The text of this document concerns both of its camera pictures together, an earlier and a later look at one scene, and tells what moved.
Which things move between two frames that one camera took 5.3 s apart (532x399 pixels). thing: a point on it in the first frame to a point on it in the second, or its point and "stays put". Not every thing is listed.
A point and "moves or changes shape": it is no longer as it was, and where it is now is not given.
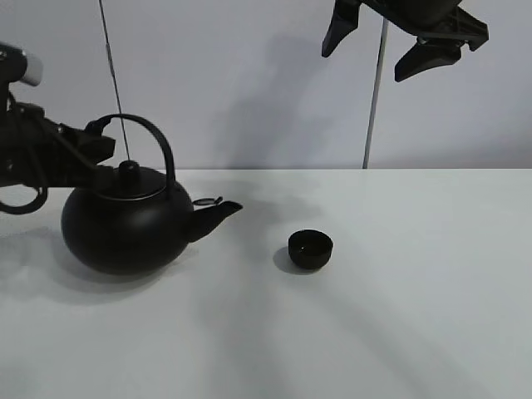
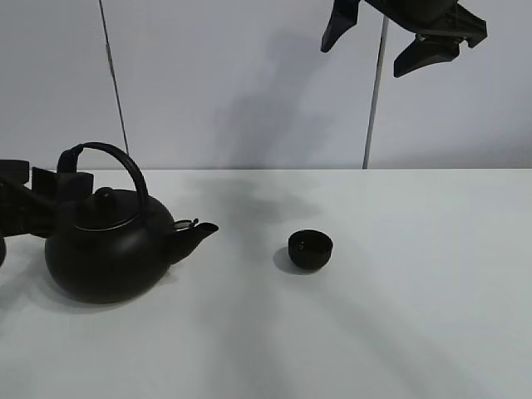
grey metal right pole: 376,93 stays put
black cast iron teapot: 140,223 moves or changes shape
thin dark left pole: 109,49 stays put
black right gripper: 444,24 stays put
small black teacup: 309,248 stays put
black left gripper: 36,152 to 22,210
